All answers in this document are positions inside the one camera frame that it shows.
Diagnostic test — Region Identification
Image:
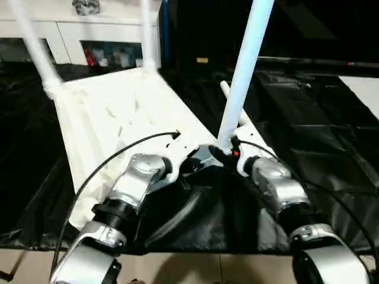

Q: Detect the white cabinet with glass doors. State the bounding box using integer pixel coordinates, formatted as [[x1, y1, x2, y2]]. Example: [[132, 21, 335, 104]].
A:
[[0, 0, 162, 67]]

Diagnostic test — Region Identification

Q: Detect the flat white board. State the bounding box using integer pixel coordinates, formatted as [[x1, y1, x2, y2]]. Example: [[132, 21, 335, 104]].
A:
[[341, 77, 379, 122]]

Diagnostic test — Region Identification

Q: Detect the dark object on cabinet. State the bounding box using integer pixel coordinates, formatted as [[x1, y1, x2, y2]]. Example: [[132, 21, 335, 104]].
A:
[[74, 0, 100, 15]]

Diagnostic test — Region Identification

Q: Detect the white plastic table leg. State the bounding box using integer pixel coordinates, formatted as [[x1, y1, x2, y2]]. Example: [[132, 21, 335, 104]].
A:
[[140, 0, 159, 75], [220, 82, 276, 156], [7, 0, 63, 98], [215, 0, 275, 153]]

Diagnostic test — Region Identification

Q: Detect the large black screen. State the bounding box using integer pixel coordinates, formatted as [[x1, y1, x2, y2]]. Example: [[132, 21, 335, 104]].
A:
[[169, 0, 379, 69]]

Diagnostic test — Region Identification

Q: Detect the black plastic mat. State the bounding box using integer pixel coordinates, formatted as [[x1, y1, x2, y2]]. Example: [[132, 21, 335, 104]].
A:
[[0, 59, 379, 255]]

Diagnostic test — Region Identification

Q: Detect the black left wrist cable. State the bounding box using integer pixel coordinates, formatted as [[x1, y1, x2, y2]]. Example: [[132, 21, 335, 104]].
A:
[[50, 131, 181, 273]]

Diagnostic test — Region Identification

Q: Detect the white plastic table top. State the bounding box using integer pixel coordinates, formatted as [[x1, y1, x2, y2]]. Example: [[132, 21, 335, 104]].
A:
[[52, 67, 237, 231]]

